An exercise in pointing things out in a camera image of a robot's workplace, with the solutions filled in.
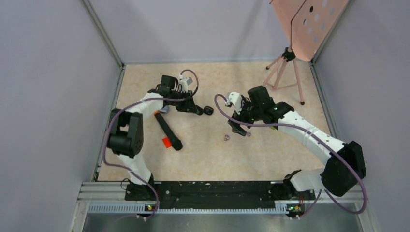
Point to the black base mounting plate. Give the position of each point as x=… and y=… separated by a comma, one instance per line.
x=216, y=195

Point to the black cylinder orange ends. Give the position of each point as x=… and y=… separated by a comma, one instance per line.
x=170, y=139

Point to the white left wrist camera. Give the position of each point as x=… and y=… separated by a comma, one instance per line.
x=183, y=84

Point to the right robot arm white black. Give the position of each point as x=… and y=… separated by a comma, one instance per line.
x=343, y=162

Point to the black glossy earbud charging case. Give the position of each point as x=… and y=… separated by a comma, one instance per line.
x=208, y=110

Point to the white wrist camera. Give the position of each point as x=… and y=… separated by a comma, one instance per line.
x=234, y=99
x=183, y=84

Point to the grey oval pebble case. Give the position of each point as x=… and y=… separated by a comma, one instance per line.
x=164, y=110

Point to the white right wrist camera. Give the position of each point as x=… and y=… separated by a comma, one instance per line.
x=234, y=99

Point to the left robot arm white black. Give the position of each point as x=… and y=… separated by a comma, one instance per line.
x=126, y=136

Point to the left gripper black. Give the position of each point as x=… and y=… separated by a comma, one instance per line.
x=189, y=105

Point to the pink perforated board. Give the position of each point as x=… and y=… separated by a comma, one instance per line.
x=306, y=23

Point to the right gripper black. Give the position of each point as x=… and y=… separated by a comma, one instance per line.
x=240, y=117

